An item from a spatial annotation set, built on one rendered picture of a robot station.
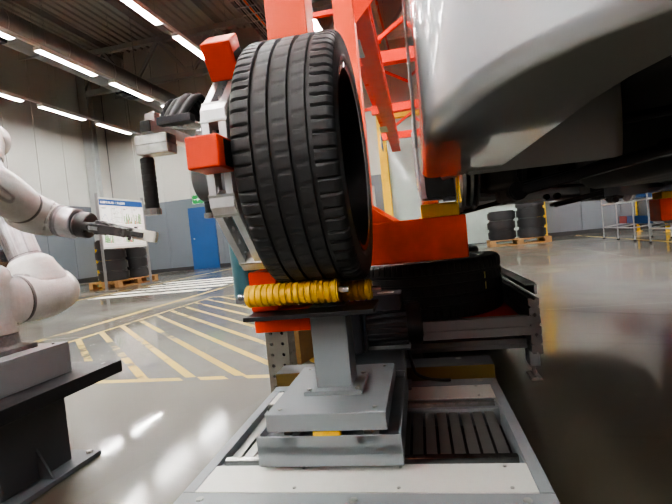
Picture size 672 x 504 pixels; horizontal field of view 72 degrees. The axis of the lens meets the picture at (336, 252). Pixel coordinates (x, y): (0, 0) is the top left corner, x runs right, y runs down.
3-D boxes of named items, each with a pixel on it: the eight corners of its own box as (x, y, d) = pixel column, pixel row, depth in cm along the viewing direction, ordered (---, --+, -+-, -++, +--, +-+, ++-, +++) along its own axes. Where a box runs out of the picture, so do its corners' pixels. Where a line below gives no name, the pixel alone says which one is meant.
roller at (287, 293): (348, 301, 114) (345, 278, 113) (235, 310, 119) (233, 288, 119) (351, 298, 119) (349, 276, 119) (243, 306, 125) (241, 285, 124)
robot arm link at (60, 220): (72, 206, 138) (91, 209, 138) (68, 236, 139) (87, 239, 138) (51, 204, 129) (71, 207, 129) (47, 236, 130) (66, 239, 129)
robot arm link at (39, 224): (63, 244, 137) (35, 227, 125) (15, 235, 138) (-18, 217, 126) (76, 211, 141) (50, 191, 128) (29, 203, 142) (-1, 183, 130)
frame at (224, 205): (243, 275, 105) (217, 34, 103) (216, 278, 106) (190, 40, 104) (302, 259, 159) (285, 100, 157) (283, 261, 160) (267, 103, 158)
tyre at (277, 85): (316, 26, 83) (350, 27, 142) (195, 48, 88) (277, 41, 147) (365, 328, 110) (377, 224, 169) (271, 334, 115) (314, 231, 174)
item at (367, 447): (404, 470, 109) (400, 429, 108) (259, 471, 115) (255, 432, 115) (408, 394, 158) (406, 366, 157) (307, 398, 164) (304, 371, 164)
